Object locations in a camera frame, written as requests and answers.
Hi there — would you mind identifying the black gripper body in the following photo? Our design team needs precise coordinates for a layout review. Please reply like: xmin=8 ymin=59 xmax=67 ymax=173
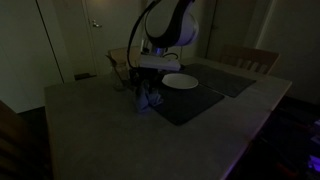
xmin=131 ymin=67 xmax=161 ymax=87

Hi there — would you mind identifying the blue towel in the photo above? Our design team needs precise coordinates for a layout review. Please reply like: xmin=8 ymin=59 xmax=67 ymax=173
xmin=135 ymin=81 xmax=163 ymax=113

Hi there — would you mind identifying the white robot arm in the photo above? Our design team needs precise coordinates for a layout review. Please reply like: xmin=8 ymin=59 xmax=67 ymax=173
xmin=126 ymin=0 xmax=199 ymax=86

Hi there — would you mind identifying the white round plate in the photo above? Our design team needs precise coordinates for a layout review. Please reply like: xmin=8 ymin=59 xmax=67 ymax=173
xmin=162 ymin=73 xmax=199 ymax=90

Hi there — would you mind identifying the dark placemat under plate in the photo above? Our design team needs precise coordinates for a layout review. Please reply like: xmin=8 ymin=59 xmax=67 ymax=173
xmin=124 ymin=70 xmax=225 ymax=127

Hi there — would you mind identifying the wooden chair near towel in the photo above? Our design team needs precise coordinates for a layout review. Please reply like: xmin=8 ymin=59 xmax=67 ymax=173
xmin=219 ymin=45 xmax=280 ymax=75

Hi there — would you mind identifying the clear glass jar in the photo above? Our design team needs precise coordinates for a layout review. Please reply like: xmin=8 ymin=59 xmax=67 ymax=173
xmin=111 ymin=68 xmax=126 ymax=91

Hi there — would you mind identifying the wooden chair near door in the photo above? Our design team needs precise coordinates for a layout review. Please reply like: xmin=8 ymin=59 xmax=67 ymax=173
xmin=107 ymin=46 xmax=141 ymax=80

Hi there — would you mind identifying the dark empty placemat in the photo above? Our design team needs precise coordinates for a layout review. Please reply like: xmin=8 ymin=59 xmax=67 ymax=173
xmin=183 ymin=63 xmax=255 ymax=98

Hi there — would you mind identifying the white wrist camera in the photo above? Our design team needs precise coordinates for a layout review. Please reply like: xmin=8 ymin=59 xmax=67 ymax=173
xmin=139 ymin=55 xmax=181 ymax=71

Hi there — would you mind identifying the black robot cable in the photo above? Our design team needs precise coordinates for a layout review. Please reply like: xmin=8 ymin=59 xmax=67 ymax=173
xmin=126 ymin=0 xmax=158 ymax=73

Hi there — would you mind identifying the white door with handle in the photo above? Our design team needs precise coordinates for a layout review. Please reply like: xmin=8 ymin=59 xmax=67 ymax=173
xmin=83 ymin=0 xmax=146 ymax=75

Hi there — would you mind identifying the silver door handle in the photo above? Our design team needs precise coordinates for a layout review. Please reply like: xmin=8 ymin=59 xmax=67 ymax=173
xmin=92 ymin=20 xmax=102 ymax=28

